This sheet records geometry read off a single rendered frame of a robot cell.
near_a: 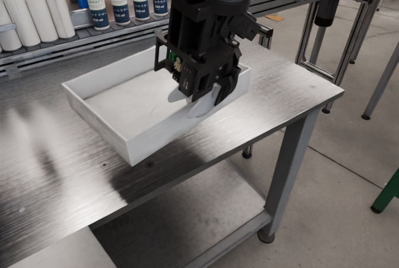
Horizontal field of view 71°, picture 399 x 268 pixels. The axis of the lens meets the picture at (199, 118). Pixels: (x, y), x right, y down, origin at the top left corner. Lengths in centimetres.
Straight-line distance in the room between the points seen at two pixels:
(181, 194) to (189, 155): 69
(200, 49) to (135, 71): 30
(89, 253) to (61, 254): 4
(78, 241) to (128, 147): 19
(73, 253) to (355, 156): 169
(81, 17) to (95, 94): 52
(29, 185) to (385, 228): 150
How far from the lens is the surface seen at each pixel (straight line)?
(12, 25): 96
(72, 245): 52
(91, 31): 103
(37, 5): 97
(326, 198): 165
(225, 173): 133
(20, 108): 83
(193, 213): 121
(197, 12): 28
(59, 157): 64
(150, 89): 55
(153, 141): 41
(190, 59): 31
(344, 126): 212
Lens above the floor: 126
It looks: 40 degrees down
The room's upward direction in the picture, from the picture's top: straight up
